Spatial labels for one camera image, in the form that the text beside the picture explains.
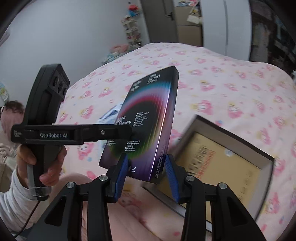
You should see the black rainbow Smart Devil box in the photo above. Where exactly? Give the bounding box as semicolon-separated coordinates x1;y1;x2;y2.
98;66;179;183

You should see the person's left hand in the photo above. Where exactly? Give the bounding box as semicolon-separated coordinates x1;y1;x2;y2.
16;144;68;187

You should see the black cardboard storage box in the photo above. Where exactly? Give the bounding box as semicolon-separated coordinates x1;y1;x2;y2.
142;114;276;233

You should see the blue white small box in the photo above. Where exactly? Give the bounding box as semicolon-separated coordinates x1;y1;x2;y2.
96;103;122;154

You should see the pink cartoon bed blanket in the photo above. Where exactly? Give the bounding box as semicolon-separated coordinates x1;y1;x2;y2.
57;43;295;240

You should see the white toy shelf rack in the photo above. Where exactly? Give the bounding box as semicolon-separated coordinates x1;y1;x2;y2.
121;1;142;51

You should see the grey room door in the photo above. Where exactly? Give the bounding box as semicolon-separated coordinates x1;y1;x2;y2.
140;0;178;43

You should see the white wardrobe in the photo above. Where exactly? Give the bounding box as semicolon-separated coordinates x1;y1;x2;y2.
200;0;252;61

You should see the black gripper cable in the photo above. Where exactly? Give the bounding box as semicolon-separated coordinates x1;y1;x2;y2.
12;200;41;239

